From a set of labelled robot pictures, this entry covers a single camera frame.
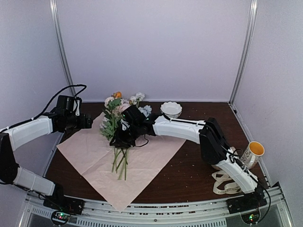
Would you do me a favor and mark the round white bowl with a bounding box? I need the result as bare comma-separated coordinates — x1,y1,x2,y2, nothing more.
211,165,221,171

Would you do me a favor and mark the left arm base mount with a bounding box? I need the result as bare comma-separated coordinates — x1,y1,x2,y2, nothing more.
43,197,85,215

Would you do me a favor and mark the white mug yellow inside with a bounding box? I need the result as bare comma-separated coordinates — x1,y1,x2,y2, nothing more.
240,141,265,169

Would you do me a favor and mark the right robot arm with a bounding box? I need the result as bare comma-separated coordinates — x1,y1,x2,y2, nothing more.
110,105,266,209

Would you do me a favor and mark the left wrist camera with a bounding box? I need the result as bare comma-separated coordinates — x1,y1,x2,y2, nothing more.
72,96,81,116

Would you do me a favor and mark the pink wrapping paper sheet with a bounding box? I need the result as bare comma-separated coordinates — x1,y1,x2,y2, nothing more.
57,114,185,212

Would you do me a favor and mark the orange flower stem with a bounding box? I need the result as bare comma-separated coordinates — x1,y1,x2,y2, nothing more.
113,91,122,99

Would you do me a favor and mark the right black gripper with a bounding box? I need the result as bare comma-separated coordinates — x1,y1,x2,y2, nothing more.
111,122,142,147

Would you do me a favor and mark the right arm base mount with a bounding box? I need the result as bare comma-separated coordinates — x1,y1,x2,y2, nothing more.
226,196,267,214

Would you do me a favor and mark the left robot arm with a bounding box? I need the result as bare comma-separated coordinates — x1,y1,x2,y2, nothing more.
0,95,93,210

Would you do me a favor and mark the white rose flower stem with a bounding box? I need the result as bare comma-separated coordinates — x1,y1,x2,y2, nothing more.
101,96,122,140

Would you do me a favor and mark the aluminium frame post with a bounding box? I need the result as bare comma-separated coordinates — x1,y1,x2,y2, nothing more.
229,0,258,106
49,0,74,86

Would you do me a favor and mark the blue hydrangea flower stem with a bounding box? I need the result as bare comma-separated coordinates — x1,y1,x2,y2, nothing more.
138,105,152,117

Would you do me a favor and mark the right aluminium frame post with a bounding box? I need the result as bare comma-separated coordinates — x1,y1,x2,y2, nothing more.
229,0,258,106

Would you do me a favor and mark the aluminium front rail base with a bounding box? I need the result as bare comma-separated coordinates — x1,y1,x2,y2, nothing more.
17,186,294,227

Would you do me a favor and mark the pink peony flower stem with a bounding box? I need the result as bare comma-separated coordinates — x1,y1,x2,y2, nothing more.
118,103,130,116

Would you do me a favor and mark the cream printed ribbon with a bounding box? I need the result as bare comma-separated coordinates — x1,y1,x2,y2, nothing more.
211,169,242,195

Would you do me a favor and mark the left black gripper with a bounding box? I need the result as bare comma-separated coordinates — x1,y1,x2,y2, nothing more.
66,113,93,129

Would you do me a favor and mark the green leafy flower bunch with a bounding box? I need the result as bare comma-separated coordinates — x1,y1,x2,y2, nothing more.
99,115,130,182

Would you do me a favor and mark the left aluminium frame post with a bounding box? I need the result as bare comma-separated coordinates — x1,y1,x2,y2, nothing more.
49,0,74,86

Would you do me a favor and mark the small scalloped white bowl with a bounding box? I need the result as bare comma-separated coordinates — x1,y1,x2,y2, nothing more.
160,101,182,118

